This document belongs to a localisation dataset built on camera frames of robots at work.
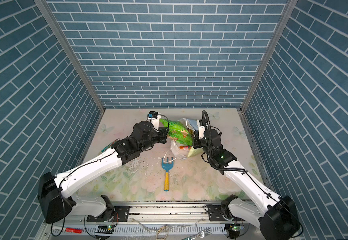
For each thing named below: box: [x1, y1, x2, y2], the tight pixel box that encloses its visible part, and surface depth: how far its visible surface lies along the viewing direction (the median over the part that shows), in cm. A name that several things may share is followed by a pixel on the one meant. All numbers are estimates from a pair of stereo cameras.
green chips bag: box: [159, 119, 193, 146], surface depth 76 cm
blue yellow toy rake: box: [161, 157, 174, 192], surface depth 88 cm
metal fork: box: [182, 228, 212, 240], surface depth 70 cm
